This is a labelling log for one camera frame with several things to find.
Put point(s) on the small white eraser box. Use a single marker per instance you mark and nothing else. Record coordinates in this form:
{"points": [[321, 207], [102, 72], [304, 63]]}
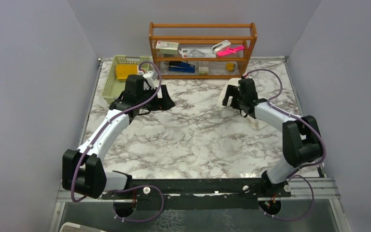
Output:
{"points": [[203, 68]]}

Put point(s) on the aluminium rail frame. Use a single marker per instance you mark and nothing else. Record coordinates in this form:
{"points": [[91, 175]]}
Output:
{"points": [[309, 209]]}

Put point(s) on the white stapler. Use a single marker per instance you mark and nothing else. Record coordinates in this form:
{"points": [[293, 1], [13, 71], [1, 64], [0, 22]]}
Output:
{"points": [[220, 47]]}

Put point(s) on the white green box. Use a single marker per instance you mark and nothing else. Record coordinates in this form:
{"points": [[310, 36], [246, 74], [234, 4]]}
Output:
{"points": [[163, 47]]}

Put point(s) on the white tray corner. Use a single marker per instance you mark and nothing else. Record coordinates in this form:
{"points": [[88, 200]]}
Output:
{"points": [[73, 227]]}

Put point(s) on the cream white towel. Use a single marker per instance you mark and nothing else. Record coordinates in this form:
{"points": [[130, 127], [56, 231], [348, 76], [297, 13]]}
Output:
{"points": [[231, 86]]}

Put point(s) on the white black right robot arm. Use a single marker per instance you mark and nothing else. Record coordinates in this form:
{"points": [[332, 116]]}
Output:
{"points": [[300, 134]]}

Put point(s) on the small yellow block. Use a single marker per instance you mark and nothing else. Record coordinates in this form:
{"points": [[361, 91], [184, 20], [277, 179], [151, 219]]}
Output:
{"points": [[230, 67]]}

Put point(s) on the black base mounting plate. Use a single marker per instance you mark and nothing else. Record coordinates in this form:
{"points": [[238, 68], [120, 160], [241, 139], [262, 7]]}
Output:
{"points": [[195, 194]]}

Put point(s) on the yellow brown bear towel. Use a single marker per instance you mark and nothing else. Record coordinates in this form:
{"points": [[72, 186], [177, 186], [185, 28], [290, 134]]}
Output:
{"points": [[122, 71]]}

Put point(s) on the wooden shelf rack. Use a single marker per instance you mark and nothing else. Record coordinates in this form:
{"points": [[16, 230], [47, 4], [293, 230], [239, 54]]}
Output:
{"points": [[204, 35]]}

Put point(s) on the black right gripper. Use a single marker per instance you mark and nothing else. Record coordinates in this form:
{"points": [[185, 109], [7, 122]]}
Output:
{"points": [[225, 100]]}

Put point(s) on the blue black stapler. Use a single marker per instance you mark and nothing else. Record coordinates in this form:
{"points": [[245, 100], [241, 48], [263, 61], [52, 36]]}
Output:
{"points": [[180, 66]]}

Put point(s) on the green plastic basket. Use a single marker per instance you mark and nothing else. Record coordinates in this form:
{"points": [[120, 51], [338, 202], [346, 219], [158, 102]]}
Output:
{"points": [[113, 87]]}

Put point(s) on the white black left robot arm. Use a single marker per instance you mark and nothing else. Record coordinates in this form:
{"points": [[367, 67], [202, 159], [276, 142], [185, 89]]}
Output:
{"points": [[82, 169]]}

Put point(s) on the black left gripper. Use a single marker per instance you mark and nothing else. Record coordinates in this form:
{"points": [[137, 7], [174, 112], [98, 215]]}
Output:
{"points": [[164, 103]]}

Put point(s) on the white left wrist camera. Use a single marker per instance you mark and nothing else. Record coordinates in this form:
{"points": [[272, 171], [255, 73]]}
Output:
{"points": [[150, 78]]}

